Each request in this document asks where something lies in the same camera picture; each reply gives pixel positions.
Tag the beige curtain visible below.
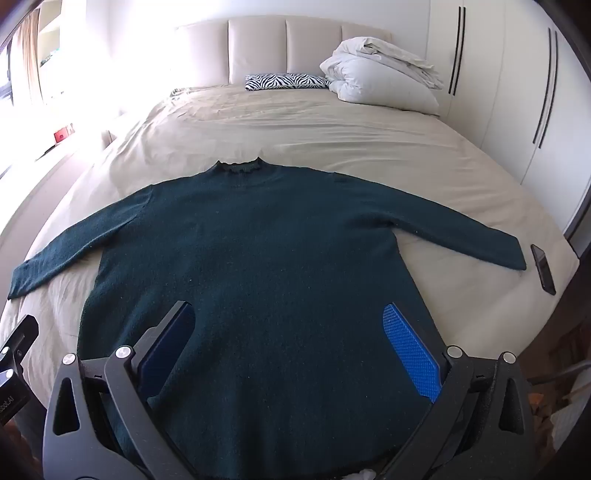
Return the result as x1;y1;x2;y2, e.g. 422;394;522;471
10;9;43;116

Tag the zebra print pillow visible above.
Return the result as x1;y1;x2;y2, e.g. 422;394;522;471
244;74;329;92

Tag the white folded duvet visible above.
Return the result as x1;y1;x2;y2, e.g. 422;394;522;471
320;38;445;116

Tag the black smartphone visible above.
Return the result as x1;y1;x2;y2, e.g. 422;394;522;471
530;244;557;296

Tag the beige padded headboard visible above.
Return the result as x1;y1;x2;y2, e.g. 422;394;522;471
174;16;394;91

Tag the beige bed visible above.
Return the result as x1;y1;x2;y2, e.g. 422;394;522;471
0;84;581;480

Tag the white wardrobe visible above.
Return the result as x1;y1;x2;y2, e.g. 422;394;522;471
425;0;591;241

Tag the white wall shelf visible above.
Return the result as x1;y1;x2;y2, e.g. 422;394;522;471
37;0;63;100

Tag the dark teal sweater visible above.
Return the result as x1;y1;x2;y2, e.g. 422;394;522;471
8;157;528;476

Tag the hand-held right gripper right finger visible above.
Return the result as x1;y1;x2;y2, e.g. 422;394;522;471
375;303;554;480

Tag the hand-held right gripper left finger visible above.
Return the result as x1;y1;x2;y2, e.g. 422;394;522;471
41;301;197;480

